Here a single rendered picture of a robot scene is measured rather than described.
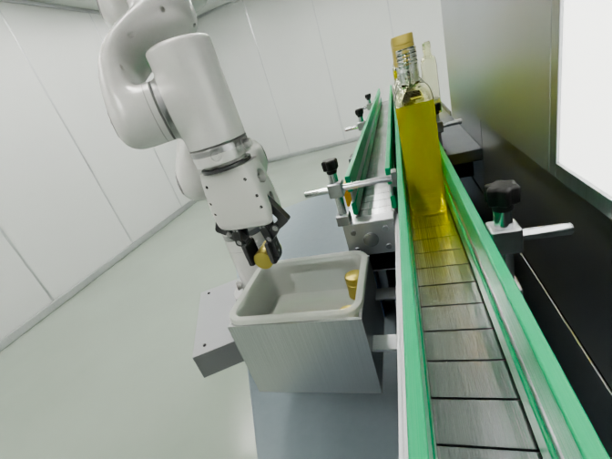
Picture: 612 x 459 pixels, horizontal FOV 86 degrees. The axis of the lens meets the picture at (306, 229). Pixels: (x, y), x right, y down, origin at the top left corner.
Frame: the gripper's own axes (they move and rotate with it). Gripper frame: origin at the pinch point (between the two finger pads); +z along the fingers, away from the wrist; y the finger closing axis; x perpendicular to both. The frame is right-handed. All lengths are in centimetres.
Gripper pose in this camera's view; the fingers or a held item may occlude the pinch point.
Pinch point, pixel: (262, 250)
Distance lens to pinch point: 54.9
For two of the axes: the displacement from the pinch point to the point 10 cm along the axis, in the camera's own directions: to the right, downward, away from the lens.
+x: -2.9, 4.9, -8.2
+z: 2.9, 8.6, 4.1
